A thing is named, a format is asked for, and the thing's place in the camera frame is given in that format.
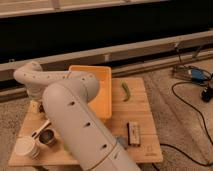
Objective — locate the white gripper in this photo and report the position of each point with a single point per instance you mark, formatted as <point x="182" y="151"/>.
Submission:
<point x="36" y="107"/>

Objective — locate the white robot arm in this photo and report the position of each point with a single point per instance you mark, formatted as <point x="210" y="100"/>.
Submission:
<point x="65" y="96"/>

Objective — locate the metal cup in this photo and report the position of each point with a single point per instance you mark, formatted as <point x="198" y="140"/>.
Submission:
<point x="47" y="137"/>

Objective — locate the white dish brush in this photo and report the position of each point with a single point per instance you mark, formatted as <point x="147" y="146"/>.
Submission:
<point x="37" y="132"/>

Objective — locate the yellow plastic tub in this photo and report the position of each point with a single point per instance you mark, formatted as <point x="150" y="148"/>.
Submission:
<point x="102" y="103"/>

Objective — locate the wooden board table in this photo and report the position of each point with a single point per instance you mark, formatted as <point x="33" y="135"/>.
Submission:
<point x="136" y="109"/>

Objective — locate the blue sponge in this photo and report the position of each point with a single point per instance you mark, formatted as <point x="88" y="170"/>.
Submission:
<point x="122" y="141"/>

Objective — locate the dark wooden brush block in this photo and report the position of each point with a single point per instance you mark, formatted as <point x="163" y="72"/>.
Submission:
<point x="133" y="133"/>

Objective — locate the blue device on floor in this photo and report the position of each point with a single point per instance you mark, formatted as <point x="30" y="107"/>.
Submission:
<point x="190" y="73"/>

